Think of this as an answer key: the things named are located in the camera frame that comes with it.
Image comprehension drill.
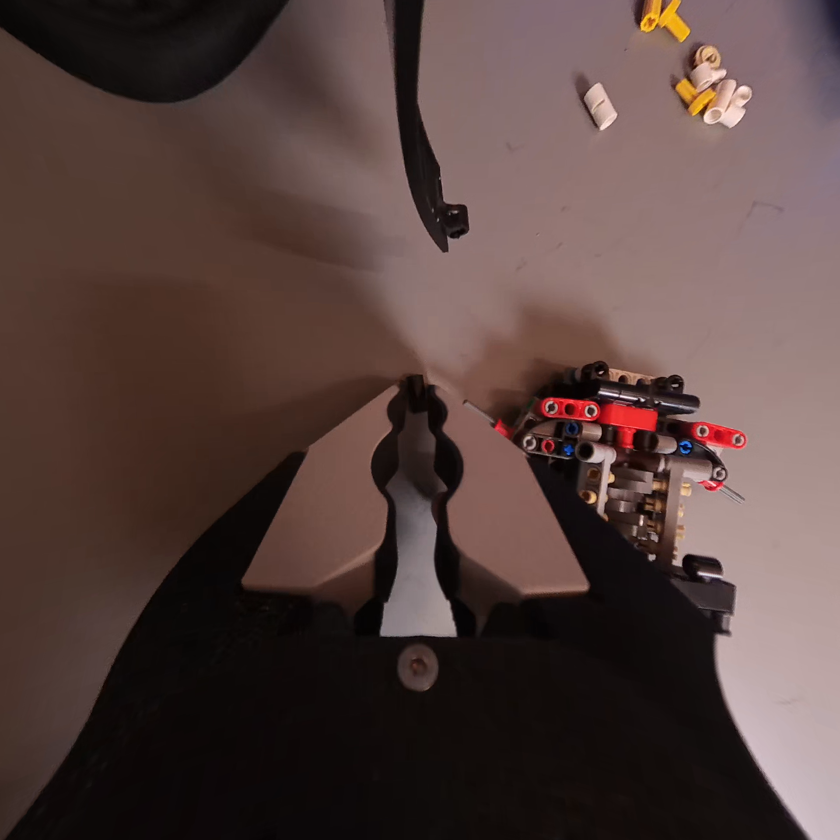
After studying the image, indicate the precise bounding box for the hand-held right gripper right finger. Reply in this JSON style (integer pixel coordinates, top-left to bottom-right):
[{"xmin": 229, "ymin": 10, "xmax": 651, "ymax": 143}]
[{"xmin": 425, "ymin": 385, "xmax": 591, "ymax": 635}]

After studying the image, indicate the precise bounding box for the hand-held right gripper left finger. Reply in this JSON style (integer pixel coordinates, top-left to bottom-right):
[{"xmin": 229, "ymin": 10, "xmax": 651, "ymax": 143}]
[{"xmin": 240, "ymin": 382, "xmax": 409, "ymax": 635}]

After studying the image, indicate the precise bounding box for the lego car chassis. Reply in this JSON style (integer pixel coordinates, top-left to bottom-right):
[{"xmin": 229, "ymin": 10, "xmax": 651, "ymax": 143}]
[{"xmin": 462, "ymin": 360, "xmax": 749, "ymax": 636}]

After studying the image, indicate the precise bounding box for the black curved lego panel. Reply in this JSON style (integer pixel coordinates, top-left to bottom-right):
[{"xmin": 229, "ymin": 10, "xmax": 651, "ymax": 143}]
[{"xmin": 384, "ymin": 0, "xmax": 471, "ymax": 254}]

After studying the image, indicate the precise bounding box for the person's left forearm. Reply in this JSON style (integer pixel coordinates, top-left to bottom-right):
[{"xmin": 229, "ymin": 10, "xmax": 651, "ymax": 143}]
[{"xmin": 0, "ymin": 0, "xmax": 290, "ymax": 104}]

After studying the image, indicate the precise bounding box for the white lego connector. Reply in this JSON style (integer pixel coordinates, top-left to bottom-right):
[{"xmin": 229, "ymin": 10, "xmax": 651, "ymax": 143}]
[{"xmin": 583, "ymin": 82, "xmax": 619, "ymax": 132}]

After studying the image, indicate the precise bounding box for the pile of small lego pieces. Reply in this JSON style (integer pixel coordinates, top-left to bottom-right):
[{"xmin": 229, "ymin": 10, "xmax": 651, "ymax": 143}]
[{"xmin": 640, "ymin": 0, "xmax": 754, "ymax": 130}]

